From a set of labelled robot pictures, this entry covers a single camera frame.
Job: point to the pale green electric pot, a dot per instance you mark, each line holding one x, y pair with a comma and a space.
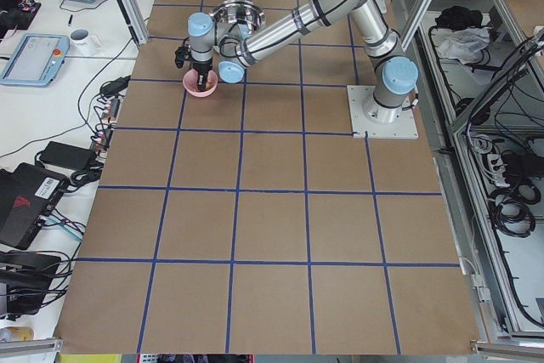
240, 13

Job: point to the white mug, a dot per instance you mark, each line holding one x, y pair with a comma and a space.
86, 43

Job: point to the black power adapter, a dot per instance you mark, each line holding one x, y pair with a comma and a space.
65, 156

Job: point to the near teach pendant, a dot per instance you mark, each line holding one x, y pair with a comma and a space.
36, 61

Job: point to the pink bowl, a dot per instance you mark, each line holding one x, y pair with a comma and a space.
200, 90

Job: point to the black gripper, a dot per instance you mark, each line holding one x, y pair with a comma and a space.
201, 70

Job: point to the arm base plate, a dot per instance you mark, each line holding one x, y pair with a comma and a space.
372, 121

